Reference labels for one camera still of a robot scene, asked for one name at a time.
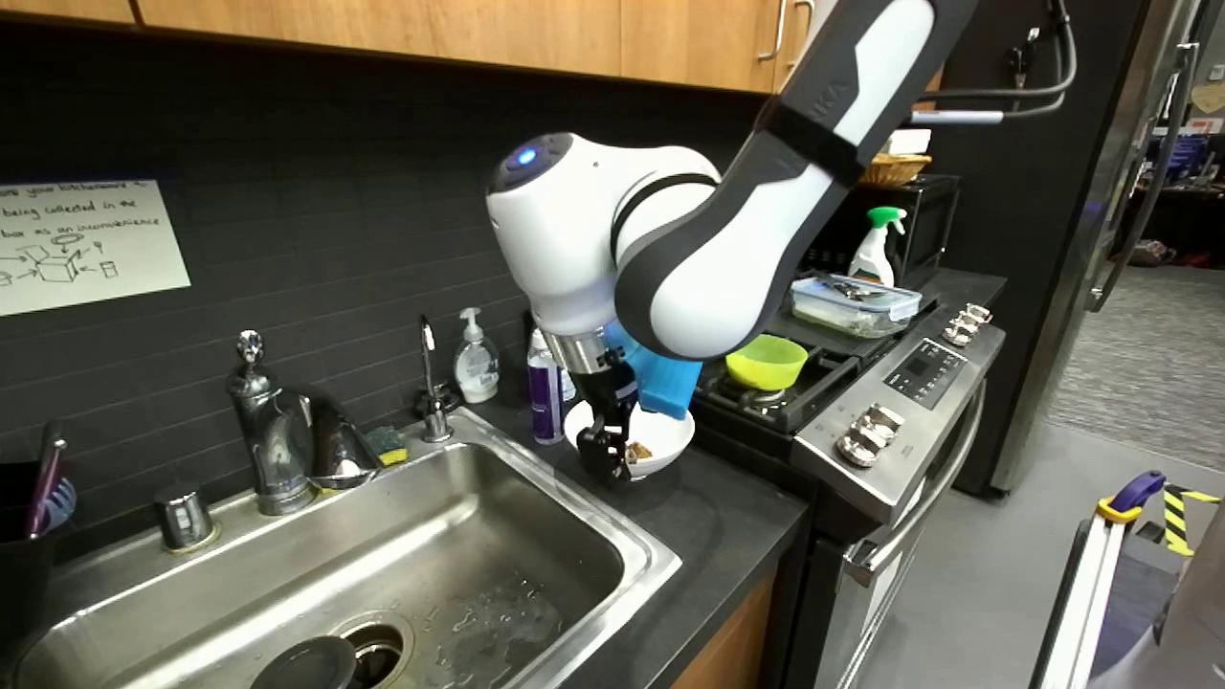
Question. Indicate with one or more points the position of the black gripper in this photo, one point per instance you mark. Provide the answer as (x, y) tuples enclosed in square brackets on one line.
[(606, 398)]

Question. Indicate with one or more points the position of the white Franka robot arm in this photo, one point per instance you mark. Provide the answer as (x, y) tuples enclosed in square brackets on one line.
[(675, 242)]

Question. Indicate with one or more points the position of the white bowl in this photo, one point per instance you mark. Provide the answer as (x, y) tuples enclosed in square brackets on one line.
[(672, 440)]

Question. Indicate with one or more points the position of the small yellow-green bowl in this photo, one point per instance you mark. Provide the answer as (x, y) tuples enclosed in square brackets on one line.
[(767, 360)]

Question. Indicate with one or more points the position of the pump soap bottle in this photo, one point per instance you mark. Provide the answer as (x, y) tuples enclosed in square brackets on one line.
[(476, 364)]

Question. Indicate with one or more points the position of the sink side sprayer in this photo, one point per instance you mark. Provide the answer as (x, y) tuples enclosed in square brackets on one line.
[(431, 383)]

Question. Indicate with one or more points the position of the yellow sponge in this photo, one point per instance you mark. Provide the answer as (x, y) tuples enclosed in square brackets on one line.
[(384, 447)]

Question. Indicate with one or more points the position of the wooden base cabinet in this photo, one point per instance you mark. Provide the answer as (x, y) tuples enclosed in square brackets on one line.
[(733, 644)]

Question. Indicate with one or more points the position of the steel stove knob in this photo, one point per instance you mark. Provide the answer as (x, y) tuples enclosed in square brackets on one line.
[(880, 421), (853, 449), (958, 333), (978, 314)]

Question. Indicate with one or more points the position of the stainless steel sink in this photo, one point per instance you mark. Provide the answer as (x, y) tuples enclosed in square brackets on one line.
[(384, 574)]

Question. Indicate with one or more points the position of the dark metal sink fixture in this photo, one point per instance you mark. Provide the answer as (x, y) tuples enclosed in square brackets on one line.
[(337, 447)]

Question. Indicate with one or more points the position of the stainless steel gas stove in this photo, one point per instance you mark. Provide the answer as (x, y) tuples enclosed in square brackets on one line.
[(880, 509)]

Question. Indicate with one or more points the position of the chrome faucet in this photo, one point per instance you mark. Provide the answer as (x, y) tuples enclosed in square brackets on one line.
[(269, 432)]

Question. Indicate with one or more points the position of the white spray bottle green trigger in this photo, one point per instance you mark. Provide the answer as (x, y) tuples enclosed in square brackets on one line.
[(876, 254)]

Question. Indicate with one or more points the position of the woven basket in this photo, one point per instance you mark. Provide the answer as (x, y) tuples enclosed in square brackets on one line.
[(902, 171)]

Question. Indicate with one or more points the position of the chrome sink hole cap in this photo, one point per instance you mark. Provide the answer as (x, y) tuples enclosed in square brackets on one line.
[(185, 519)]

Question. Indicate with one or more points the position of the wooden cabinet door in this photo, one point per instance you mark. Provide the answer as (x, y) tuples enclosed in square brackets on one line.
[(62, 8), (384, 23), (791, 71), (693, 38)]

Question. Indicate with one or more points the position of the black refrigerator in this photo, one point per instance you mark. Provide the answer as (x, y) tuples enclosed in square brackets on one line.
[(1058, 254)]

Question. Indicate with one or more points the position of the thin red utensil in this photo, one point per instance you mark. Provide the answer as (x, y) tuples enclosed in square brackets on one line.
[(46, 485)]

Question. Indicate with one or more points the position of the yellow black striped bar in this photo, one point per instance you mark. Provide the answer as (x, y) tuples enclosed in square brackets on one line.
[(1180, 522)]

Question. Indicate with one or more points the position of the black utensil cup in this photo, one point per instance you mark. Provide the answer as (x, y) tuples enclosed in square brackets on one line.
[(25, 559)]

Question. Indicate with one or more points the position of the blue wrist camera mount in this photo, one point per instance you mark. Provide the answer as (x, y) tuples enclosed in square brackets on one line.
[(667, 375)]

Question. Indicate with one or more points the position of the handwritten white wall sign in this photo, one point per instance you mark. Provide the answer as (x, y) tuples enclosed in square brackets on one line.
[(79, 242)]

